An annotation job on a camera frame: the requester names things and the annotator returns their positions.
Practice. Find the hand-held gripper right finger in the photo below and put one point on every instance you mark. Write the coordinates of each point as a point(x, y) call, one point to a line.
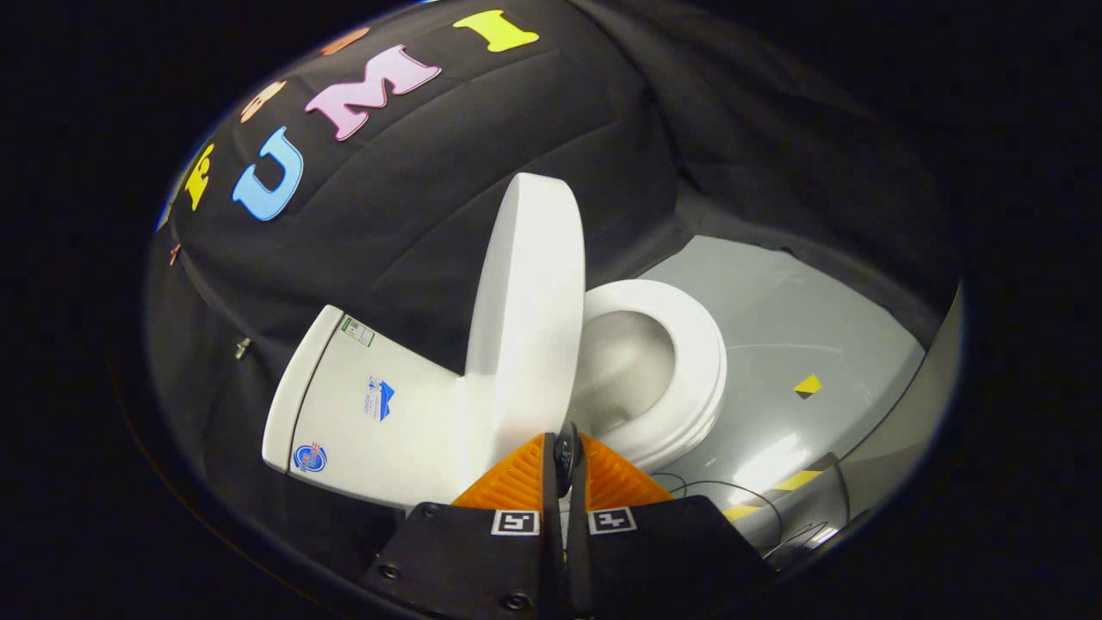
point(663, 560)

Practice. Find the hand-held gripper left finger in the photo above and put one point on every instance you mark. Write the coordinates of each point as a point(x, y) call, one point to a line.
point(465, 560)

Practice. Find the white toilet lid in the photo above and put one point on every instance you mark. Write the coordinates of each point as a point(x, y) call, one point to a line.
point(525, 327)

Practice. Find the white toilet with tank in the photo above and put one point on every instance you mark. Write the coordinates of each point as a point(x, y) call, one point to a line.
point(362, 430)

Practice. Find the white toilet seat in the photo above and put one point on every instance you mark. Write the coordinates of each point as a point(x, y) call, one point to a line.
point(702, 362)

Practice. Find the silver cloth clip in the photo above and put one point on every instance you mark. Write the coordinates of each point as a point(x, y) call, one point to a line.
point(242, 347)

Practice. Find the black backdrop cloth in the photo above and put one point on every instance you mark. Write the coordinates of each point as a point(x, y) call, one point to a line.
point(448, 172)

